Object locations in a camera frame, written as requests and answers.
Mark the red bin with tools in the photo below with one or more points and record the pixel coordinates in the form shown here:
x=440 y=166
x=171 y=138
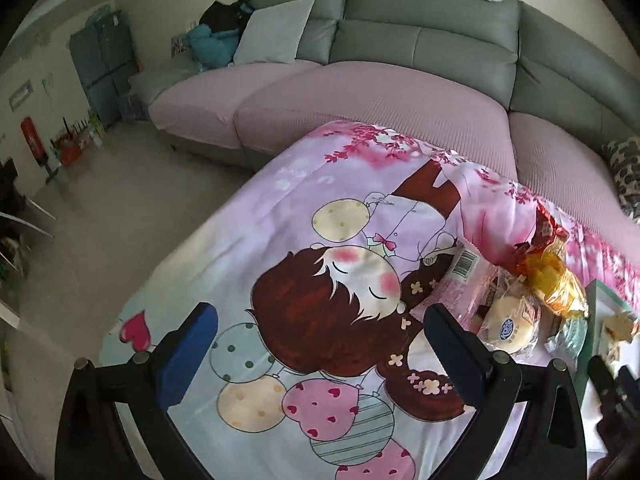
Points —
x=70 y=147

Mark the wall sign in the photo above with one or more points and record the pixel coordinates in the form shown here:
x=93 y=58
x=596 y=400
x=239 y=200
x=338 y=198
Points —
x=21 y=94

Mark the printed cartoon blanket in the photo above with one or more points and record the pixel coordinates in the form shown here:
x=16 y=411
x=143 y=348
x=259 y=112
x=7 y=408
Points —
x=325 y=280

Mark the red fire extinguisher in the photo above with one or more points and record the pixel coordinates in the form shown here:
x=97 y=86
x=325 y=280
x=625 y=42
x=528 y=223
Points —
x=31 y=135

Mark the yellow snack packet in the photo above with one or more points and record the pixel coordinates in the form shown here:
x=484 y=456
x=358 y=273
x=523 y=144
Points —
x=555 y=280

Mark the black and white patterned pillow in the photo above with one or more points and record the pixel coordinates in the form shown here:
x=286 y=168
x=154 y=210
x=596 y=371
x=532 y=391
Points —
x=625 y=175

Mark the pink barcode snack packet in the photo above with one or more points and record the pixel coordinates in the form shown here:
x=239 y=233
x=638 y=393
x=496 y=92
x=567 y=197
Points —
x=462 y=272

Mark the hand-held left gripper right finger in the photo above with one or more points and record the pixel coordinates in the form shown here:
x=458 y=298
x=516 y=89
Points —
x=455 y=355

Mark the round white bun packet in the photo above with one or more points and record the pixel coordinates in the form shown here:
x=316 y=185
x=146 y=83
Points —
x=510 y=327

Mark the red snack packet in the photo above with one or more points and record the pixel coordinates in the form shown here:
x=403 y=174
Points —
x=545 y=230

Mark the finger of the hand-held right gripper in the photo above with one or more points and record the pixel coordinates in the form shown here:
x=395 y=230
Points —
x=602 y=377

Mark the grey and pink sofa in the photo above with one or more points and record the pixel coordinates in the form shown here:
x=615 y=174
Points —
x=350 y=105

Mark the blue grey cabinet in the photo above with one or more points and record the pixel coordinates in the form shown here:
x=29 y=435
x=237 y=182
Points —
x=102 y=70

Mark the black bag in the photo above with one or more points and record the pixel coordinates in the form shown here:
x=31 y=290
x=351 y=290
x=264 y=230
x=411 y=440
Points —
x=225 y=15

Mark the white and orange snack packet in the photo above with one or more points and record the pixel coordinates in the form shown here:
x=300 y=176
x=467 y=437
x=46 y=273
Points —
x=620 y=327

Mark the light green snack packet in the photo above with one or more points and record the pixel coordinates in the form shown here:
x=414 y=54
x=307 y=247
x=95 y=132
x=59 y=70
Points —
x=567 y=335

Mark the light grey pillow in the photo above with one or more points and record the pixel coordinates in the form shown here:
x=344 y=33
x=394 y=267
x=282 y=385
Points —
x=275 y=30

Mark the green rimmed white tray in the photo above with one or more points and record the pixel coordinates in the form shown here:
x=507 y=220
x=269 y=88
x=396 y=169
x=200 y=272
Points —
x=607 y=320

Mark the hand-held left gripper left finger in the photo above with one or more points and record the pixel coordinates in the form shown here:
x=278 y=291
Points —
x=186 y=355

